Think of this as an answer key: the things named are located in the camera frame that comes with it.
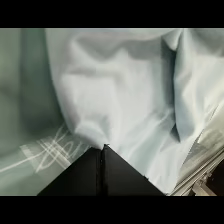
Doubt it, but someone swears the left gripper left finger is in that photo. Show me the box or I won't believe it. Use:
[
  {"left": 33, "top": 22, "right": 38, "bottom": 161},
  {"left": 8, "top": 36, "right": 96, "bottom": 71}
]
[{"left": 37, "top": 147, "right": 103, "bottom": 197}]

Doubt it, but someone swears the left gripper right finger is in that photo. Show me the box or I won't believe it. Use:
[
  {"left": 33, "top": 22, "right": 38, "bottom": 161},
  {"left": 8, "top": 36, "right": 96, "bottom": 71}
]
[{"left": 100, "top": 143, "right": 166, "bottom": 197}]

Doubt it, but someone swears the light blue shirt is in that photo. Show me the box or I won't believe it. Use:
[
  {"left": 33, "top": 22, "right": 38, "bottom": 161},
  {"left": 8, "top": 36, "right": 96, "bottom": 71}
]
[{"left": 44, "top": 28, "right": 224, "bottom": 195}]

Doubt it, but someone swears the silver frame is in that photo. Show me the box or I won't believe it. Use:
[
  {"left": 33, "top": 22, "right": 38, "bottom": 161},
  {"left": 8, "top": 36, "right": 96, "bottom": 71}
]
[{"left": 171, "top": 146, "right": 224, "bottom": 197}]

